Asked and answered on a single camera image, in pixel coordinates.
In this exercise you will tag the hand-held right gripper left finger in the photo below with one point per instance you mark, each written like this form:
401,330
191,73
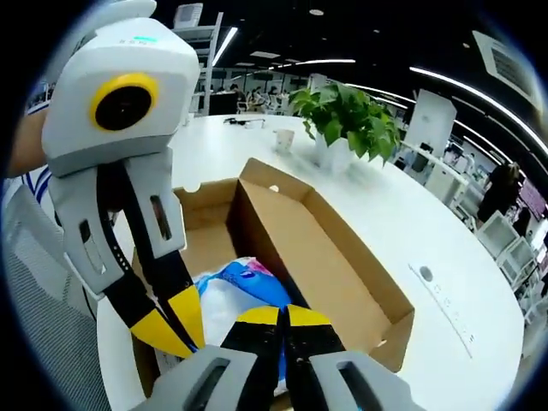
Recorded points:
252,338

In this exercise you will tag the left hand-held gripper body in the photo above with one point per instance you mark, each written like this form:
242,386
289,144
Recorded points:
162,85

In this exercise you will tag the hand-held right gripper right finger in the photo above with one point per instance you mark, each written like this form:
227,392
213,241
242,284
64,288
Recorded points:
312,338

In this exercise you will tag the blue floral tissue pack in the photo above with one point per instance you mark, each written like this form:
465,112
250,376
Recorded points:
240,295

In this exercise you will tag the brown cardboard shoe box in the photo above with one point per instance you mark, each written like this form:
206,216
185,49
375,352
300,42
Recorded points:
325,265

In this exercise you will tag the grey metal storage shelf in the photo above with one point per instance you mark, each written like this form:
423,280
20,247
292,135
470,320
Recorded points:
201,34

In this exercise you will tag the ceiling light strip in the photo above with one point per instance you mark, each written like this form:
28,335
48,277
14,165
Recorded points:
471,89
224,46

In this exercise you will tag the small white cup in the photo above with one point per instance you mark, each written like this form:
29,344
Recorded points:
284,140

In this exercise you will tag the table socket panel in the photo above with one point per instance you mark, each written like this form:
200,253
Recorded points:
445,304

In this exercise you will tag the green potted plant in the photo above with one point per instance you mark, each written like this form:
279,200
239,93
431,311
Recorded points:
342,115

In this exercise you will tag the row of white office chairs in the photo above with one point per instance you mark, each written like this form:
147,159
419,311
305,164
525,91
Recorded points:
498,233

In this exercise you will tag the white square pillar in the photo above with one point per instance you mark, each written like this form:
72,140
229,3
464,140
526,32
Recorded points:
430,120

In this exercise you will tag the pink display screen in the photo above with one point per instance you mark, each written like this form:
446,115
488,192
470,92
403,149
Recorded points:
533,197

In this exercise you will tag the ceiling air conditioner vent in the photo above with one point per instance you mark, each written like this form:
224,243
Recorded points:
509,64

